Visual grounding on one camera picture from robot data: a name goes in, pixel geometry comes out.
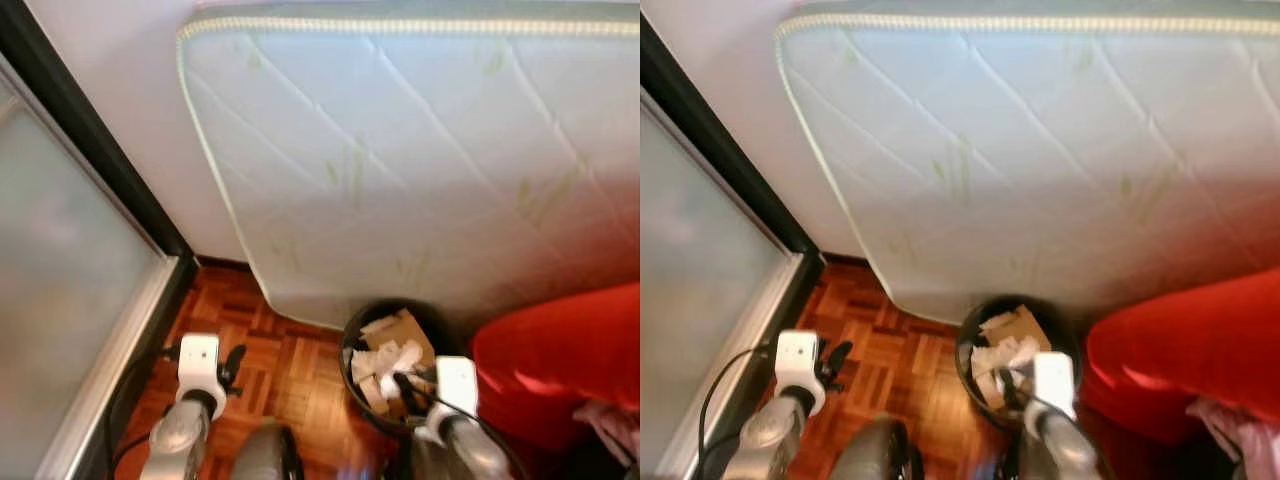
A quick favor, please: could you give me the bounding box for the frosted glass sliding door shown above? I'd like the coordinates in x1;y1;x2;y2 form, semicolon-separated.
640;20;824;480
0;20;197;480

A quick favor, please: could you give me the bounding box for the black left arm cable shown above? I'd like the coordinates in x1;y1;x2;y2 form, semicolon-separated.
105;343;183;480
696;343;778;480

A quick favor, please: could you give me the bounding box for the red folded cushion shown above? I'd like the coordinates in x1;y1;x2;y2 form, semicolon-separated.
1078;268;1280;448
470;283;641;453

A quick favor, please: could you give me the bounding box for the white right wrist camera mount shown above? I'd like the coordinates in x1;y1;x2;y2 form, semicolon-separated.
1028;351;1078;426
418;356;480;446

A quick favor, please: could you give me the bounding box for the black trash bin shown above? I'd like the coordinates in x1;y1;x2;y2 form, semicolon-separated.
338;297;463;438
953;293;1088;433

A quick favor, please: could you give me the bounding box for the white crumpled paper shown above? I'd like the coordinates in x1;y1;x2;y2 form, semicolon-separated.
970;335;1041;406
350;340;429;411

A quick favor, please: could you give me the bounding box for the brown cardboard piece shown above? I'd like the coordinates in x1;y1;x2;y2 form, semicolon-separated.
358;308;438;366
975;305;1053;356

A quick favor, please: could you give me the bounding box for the silver left robot leg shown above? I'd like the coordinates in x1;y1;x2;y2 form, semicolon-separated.
231;424;303;480
829;417;923;480

